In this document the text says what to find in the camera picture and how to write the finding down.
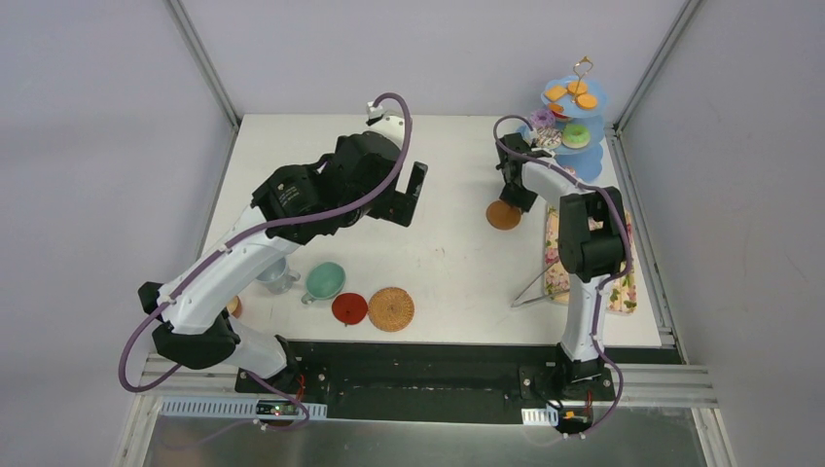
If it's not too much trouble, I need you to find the green teacup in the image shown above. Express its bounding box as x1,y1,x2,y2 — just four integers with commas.
301,262,346,305

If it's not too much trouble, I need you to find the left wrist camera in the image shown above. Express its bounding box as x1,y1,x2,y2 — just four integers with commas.
366,101,407,148

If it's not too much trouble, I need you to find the red apple coaster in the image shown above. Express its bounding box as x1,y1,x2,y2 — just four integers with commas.
331,293,369,326

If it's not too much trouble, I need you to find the round orange biscuit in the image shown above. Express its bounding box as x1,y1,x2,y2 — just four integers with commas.
574,93,599,110
567,80,589,96

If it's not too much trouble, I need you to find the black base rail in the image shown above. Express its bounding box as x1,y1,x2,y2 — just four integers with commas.
161,338,685,427

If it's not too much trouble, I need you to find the orange round coaster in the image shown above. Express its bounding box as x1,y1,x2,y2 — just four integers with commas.
485,199,522,231

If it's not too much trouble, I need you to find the green frosted donut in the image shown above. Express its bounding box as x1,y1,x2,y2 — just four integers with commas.
562,123,592,149

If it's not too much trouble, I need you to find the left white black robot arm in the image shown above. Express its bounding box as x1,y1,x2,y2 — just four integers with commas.
138,129,426,394

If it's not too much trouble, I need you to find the light blue mug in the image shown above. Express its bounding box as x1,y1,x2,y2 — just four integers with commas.
256,258,301,295

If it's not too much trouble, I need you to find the white chocolate donut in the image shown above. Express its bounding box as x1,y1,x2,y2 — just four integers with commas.
534,126,562,151

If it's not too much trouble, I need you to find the purple sprinkled donut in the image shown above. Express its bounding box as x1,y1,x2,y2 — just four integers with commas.
528,108,556,129

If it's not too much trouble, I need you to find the floral serving tray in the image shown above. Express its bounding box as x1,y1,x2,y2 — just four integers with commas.
543,207,638,315

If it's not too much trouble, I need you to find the rectangular yellow biscuit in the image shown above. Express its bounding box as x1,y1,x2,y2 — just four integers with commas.
544,85,568,102

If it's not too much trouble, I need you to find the purple cable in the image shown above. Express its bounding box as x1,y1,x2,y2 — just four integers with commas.
118,91,413,394
492,114,636,440

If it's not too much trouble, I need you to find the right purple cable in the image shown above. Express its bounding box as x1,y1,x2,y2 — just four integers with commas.
492,114,636,440

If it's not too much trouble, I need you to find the orange small mug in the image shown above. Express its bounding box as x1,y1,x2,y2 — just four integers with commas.
226,296,242,317

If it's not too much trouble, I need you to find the blue three-tier cake stand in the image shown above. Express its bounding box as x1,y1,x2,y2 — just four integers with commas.
519,56,608,183

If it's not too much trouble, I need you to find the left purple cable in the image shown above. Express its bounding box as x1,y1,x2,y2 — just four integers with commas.
118,91,413,394

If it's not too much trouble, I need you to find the woven rattan coaster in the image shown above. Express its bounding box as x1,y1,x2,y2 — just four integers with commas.
368,287,415,333

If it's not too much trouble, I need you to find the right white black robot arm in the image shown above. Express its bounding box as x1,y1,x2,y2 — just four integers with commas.
494,133,632,399

